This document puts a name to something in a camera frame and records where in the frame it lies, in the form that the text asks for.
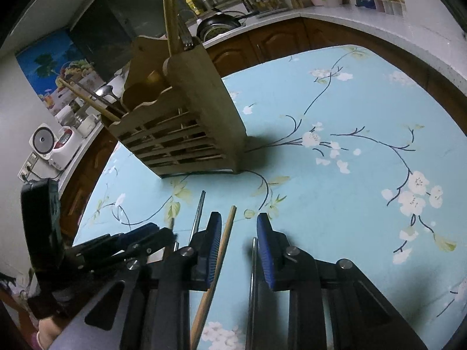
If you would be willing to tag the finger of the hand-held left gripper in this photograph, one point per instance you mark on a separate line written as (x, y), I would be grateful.
(153, 242)
(138, 231)

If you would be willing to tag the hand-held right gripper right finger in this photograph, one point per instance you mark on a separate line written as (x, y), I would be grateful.
(264, 251)

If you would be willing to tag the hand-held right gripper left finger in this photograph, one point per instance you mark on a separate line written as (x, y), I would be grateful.
(213, 248)

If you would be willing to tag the wooden chopstick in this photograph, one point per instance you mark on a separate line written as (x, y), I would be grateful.
(171, 224)
(226, 233)
(176, 14)
(87, 99)
(167, 14)

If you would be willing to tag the wooden utensil holder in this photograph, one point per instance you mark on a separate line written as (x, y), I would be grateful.
(193, 116)

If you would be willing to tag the metal fork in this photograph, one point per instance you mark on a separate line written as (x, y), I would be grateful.
(107, 92)

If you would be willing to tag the person's left forearm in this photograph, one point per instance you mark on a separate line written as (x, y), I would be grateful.
(47, 331)

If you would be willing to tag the white rice cooker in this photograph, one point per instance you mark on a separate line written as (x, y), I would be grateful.
(51, 146)

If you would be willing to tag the blue floral tablecloth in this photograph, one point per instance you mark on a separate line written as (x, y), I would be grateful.
(346, 207)

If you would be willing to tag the dark window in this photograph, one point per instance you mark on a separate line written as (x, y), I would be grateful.
(109, 18)

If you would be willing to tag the black wok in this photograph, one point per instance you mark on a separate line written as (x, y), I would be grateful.
(219, 23)

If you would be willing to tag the yellow oil bottle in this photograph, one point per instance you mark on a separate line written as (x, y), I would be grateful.
(191, 3)

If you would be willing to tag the dark bottle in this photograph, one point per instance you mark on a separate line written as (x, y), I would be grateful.
(206, 2)

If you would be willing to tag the blue container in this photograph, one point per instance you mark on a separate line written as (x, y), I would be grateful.
(365, 0)

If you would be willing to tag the row of pale cups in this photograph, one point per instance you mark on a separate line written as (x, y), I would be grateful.
(392, 6)

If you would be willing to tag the wall socket strip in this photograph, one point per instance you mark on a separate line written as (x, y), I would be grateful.
(29, 166)

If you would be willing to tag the wall poster with palm trees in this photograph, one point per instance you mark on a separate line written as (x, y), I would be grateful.
(54, 76)

